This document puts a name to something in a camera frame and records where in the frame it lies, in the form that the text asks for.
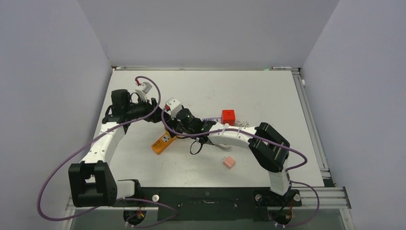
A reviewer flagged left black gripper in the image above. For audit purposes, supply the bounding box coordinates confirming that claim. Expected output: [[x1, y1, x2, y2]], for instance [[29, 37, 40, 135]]
[[125, 95, 169, 123]]

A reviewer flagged purple power strip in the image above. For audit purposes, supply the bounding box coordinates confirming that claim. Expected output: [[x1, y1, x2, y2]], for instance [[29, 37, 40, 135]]
[[202, 117, 221, 123]]

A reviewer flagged red cube plug adapter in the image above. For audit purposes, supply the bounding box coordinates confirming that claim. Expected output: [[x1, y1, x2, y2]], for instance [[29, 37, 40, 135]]
[[220, 109, 236, 126]]

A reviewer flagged pink cube plug adapter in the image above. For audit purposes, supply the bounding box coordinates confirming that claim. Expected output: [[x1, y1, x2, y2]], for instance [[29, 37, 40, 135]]
[[223, 156, 236, 169]]

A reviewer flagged orange power strip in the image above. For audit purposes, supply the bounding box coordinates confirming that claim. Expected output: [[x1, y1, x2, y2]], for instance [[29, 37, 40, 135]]
[[151, 131, 177, 155]]

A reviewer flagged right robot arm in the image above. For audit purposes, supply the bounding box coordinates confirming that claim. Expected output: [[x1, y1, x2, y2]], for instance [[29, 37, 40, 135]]
[[165, 108, 290, 205]]

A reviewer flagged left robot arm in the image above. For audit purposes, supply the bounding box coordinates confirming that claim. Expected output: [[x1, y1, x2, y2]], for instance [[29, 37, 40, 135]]
[[68, 89, 160, 207]]

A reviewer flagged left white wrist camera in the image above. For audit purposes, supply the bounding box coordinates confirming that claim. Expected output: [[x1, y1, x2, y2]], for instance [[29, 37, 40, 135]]
[[135, 82, 152, 102]]

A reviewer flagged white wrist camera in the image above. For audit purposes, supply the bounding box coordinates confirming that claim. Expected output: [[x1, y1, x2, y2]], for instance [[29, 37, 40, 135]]
[[165, 97, 184, 120], [135, 82, 152, 102]]

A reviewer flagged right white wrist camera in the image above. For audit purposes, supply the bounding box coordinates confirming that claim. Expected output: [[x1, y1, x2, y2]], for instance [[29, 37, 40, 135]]
[[165, 97, 184, 120]]

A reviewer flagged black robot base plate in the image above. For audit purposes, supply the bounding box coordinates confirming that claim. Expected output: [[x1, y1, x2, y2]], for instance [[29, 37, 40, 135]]
[[112, 186, 303, 222]]

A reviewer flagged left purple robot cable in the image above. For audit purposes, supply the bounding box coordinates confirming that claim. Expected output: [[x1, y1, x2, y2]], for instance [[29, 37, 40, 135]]
[[36, 75, 180, 229]]

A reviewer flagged aluminium frame rail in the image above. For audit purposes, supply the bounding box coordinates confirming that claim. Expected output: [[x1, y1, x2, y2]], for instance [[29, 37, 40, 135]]
[[66, 187, 352, 211]]

